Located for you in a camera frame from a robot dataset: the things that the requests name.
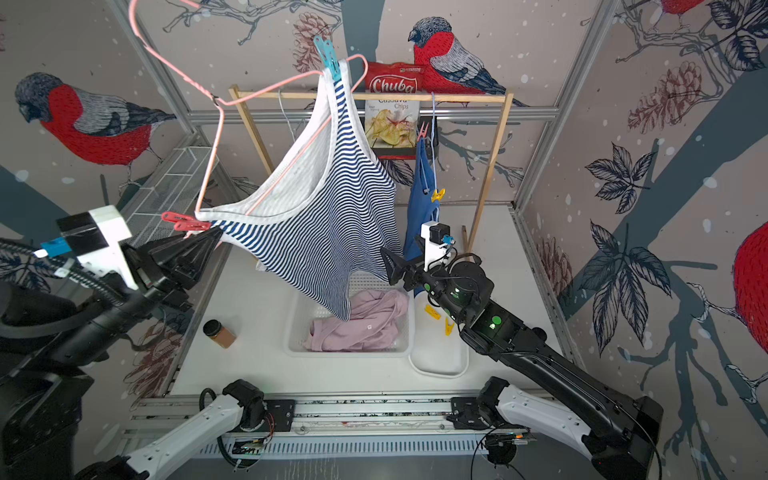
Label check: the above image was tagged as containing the yellow clothespin on blue top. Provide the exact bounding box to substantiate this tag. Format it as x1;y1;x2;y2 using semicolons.
431;189;446;203

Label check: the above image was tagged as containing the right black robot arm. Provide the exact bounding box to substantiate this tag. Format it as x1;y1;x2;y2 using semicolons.
380;248;663;479

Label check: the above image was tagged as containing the striped tank top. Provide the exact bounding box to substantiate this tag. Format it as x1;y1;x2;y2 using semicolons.
196;61;402;321

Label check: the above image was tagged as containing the white wire mesh shelf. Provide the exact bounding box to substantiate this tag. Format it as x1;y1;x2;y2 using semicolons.
120;146;211;247

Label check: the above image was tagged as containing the white plastic tray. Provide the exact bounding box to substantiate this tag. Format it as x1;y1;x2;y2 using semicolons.
409;291;469;379

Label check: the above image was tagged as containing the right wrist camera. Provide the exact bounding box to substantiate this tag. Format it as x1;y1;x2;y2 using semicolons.
421;221;456;272

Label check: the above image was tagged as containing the red clothespin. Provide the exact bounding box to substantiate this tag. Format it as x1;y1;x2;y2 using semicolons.
161;211;211;232
417;122;431;141

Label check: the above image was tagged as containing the pink wire hanger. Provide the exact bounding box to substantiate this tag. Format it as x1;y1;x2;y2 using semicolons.
128;0;370;220

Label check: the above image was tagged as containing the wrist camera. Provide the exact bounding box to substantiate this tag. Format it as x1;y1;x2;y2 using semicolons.
421;221;456;272
33;205;139;290

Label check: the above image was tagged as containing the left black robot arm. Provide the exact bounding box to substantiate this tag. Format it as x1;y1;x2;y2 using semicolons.
1;228;276;479

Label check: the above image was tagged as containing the wooden clothes rack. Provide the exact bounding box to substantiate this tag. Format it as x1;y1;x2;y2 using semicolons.
218;85;514;251

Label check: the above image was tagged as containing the red clothespin on blue top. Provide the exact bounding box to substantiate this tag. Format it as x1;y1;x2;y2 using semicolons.
417;122;431;141

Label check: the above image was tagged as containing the blue tank top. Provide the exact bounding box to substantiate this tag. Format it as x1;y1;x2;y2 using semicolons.
403;139;440;261

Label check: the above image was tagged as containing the red chips bag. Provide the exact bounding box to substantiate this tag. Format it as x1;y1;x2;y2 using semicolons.
364;62;424;160

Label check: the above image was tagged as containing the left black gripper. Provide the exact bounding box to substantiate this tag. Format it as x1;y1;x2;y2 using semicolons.
51;220;220;364

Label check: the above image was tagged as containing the white wire hanger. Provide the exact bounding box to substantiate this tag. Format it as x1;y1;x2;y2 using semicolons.
278;92;298;142

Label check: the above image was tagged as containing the white perforated basket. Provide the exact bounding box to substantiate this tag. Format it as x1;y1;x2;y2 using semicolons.
284;271;415;358

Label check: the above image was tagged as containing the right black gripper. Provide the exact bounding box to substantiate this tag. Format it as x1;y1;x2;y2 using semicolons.
382;234;468;327

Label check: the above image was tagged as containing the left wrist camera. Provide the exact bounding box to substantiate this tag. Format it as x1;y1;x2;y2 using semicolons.
33;205;139;290

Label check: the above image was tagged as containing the pink tank top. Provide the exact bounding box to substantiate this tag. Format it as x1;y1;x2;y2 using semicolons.
302;289;409;352

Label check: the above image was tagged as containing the brown box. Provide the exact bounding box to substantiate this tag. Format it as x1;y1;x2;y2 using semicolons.
203;319;236;349

